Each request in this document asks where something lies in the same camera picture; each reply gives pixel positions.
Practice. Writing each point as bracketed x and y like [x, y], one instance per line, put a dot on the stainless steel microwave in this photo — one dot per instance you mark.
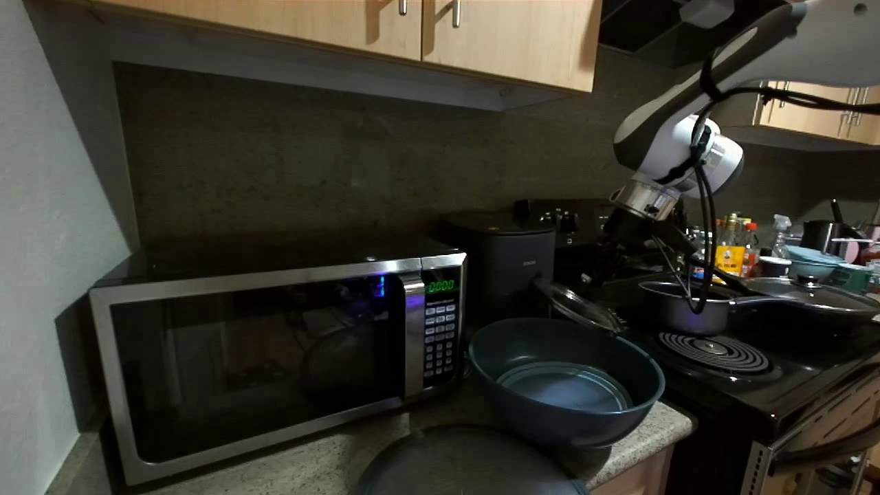
[258, 367]

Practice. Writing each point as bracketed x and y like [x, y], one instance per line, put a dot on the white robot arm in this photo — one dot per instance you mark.
[696, 147]

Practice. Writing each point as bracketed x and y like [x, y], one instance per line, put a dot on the dark frying pan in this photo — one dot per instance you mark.
[825, 301]

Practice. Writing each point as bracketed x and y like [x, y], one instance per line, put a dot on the yellow container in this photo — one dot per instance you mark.
[733, 257]

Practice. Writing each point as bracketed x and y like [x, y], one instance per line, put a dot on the teal container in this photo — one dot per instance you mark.
[816, 264]

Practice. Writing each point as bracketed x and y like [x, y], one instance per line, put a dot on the wooden upper cabinet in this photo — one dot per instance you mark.
[816, 120]
[513, 37]

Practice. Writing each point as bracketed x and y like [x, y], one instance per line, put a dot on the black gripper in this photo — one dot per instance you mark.
[633, 241]

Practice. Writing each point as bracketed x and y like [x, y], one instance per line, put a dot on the large electric coil burner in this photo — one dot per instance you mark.
[717, 352]

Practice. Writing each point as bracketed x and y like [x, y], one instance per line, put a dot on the glass lid with black knob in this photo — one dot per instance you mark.
[588, 310]

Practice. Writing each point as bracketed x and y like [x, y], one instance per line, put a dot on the dark range hood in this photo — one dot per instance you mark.
[643, 22]

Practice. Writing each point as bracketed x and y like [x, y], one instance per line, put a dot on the black electric stove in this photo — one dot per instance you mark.
[808, 367]

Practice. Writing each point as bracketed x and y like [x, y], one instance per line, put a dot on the dark blue bowl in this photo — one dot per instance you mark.
[513, 367]

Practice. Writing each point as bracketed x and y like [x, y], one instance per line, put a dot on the dark grey oval dish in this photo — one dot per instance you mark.
[468, 468]

